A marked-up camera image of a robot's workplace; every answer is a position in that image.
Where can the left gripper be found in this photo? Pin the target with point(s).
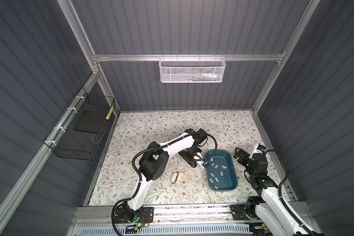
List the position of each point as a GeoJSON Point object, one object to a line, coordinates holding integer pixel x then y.
{"type": "Point", "coordinates": [199, 150]}

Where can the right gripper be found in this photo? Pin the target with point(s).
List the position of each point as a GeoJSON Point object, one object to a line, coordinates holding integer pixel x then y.
{"type": "Point", "coordinates": [246, 156]}

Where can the black stapler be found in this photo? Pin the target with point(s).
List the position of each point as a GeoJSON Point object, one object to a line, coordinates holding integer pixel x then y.
{"type": "Point", "coordinates": [190, 157]}

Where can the pink mini stapler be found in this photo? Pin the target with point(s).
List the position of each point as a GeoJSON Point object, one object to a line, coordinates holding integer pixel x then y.
{"type": "Point", "coordinates": [180, 177]}

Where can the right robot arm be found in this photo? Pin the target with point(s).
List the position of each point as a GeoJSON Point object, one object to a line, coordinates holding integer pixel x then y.
{"type": "Point", "coordinates": [269, 205]}

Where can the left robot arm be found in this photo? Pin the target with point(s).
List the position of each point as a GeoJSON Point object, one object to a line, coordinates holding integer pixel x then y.
{"type": "Point", "coordinates": [151, 163]}

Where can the teal plastic tray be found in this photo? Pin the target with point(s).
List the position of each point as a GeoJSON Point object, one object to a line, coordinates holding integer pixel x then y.
{"type": "Point", "coordinates": [227, 177]}

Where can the tubes in white basket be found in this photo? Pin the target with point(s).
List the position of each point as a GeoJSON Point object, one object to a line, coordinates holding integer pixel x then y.
{"type": "Point", "coordinates": [204, 77]}

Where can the yellow marker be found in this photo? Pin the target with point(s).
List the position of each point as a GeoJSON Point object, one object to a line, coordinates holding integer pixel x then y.
{"type": "Point", "coordinates": [109, 113]}

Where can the black pad in basket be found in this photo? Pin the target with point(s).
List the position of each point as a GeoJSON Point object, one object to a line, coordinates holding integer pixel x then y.
{"type": "Point", "coordinates": [91, 122]}

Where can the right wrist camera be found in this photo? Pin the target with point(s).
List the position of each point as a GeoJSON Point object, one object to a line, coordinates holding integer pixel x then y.
{"type": "Point", "coordinates": [258, 148]}

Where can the white wire mesh basket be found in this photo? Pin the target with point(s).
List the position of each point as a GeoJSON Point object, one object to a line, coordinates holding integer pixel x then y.
{"type": "Point", "coordinates": [173, 70]}

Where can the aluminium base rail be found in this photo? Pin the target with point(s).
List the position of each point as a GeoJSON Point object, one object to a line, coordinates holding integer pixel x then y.
{"type": "Point", "coordinates": [158, 214]}

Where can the black wire basket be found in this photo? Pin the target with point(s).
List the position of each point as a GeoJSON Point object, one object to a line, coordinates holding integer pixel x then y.
{"type": "Point", "coordinates": [67, 143]}

